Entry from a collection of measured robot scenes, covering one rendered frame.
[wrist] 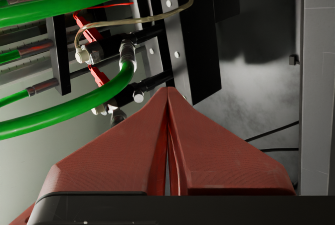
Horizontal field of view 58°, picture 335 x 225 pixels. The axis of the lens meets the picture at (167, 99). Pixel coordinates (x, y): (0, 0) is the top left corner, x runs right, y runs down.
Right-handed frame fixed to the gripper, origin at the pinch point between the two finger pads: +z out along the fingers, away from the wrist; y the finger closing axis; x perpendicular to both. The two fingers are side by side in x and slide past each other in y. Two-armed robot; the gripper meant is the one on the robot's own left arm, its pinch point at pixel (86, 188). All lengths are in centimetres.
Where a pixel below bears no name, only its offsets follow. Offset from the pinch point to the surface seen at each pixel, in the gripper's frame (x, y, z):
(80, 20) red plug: -5.8, -3.8, 25.7
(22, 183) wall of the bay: -31.7, 30.4, 21.4
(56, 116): -0.2, -7.5, 2.0
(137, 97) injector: 1.2, 6.4, 18.8
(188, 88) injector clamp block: 8.4, 9.9, 23.7
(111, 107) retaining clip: -2.2, 5.3, 16.2
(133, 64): 4.0, -4.2, 12.2
